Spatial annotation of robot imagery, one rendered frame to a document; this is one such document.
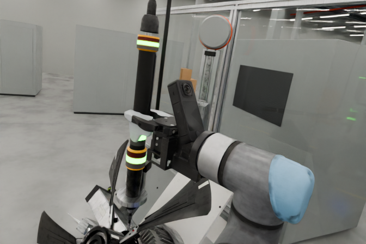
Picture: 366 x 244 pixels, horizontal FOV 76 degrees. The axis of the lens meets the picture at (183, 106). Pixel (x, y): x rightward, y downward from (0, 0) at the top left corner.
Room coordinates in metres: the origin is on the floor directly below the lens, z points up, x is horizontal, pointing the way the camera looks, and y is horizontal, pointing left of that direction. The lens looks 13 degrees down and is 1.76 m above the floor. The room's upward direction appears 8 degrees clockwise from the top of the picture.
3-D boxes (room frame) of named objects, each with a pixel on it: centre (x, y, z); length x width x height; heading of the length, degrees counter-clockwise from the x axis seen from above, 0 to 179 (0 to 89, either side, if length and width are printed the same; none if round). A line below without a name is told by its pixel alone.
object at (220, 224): (1.00, -0.24, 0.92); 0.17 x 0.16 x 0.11; 130
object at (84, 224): (0.76, 0.30, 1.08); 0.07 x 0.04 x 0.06; 50
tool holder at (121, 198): (0.49, 0.08, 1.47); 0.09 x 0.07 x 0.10; 165
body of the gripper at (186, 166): (0.41, -0.01, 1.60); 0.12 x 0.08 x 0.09; 50
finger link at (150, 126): (0.43, 0.05, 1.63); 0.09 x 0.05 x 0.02; 59
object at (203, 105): (1.09, -0.08, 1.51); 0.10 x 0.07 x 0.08; 165
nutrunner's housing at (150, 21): (0.48, 0.09, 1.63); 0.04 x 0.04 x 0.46
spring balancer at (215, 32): (1.18, -0.10, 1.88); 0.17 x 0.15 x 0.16; 40
